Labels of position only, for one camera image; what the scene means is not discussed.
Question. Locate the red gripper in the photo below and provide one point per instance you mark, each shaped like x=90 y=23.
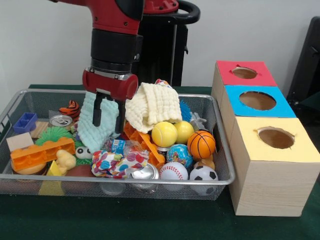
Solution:
x=110 y=86

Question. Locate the mint green cloth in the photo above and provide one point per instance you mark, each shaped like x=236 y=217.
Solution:
x=107 y=135

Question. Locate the cream waffle cloth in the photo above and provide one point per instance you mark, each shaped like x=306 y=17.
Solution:
x=155 y=105

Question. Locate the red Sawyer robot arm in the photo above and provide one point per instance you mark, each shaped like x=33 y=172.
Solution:
x=115 y=30

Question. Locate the shallow clear mesh bin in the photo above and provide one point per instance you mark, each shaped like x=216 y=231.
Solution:
x=30 y=186

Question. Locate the wooden box with three holes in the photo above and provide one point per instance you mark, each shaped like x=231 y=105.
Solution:
x=265 y=185

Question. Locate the colourful patterned cloth pouch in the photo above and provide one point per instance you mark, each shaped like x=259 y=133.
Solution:
x=115 y=164

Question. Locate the large yellow ball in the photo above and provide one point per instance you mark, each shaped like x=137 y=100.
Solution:
x=164 y=134

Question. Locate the green spiky toy with eyes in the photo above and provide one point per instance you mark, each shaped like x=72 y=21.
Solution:
x=52 y=134

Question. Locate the orange toy brick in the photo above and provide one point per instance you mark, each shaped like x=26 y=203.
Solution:
x=42 y=154

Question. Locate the small yellow ball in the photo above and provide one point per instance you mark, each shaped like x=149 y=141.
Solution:
x=185 y=131

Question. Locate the globe print ball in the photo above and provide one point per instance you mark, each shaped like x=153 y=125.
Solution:
x=180 y=155

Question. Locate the small baseball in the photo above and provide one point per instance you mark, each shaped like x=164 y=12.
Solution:
x=173 y=171

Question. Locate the small orange basketball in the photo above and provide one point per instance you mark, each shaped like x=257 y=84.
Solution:
x=202 y=145

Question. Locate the dark green table cloth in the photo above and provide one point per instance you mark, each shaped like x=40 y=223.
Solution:
x=125 y=220

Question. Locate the small soccer ball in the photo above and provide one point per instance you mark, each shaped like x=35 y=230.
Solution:
x=203 y=174

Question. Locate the black chair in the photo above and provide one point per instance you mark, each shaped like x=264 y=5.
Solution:
x=307 y=65

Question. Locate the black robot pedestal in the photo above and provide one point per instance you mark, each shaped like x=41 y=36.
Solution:
x=160 y=55

